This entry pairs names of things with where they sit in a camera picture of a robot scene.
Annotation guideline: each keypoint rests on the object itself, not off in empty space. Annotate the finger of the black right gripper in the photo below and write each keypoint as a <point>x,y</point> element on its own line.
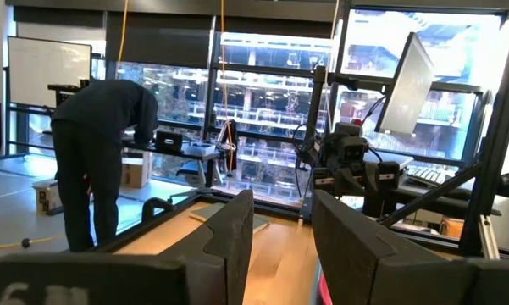
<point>349,184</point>
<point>374,199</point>

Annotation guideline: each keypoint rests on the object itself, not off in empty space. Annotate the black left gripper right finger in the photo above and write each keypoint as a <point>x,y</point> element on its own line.
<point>355,262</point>

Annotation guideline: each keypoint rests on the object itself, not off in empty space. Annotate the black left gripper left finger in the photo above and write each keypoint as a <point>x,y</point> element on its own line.
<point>224,254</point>

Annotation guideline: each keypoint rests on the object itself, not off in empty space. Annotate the red plastic plate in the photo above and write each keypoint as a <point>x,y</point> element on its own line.
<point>325,292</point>

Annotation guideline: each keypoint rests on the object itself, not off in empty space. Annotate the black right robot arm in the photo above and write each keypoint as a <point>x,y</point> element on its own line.
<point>317,148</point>

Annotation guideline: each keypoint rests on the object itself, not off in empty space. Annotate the green notebook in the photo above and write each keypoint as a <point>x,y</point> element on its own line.
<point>207,212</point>

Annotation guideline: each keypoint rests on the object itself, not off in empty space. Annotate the black desk with keyboard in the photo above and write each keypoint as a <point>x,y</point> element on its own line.
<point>427,195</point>

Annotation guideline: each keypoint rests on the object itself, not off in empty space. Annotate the grey keyboard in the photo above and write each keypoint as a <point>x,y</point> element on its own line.
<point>429,175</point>

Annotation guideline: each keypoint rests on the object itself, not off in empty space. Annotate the black monitor stand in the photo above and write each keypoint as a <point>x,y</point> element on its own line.
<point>317,106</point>

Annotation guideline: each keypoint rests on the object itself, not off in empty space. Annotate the black desk by window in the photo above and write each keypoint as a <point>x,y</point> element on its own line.
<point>195,154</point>

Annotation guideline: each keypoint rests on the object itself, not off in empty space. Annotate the grey tilted monitor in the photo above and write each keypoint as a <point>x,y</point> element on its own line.
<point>406,89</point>

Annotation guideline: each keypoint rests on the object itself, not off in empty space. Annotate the cardboard box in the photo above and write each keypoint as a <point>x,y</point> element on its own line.
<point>46,197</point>
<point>135,171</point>

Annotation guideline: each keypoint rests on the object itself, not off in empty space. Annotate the small black box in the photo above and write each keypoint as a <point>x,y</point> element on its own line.
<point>168,142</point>

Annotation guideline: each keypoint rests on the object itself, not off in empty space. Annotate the bending person in black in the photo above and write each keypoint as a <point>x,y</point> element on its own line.
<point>101,114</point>

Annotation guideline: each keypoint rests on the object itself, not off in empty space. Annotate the white whiteboard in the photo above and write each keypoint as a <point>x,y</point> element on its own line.
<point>46,70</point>

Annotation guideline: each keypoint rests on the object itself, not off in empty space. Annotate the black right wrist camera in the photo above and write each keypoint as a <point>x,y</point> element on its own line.
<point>352,149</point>

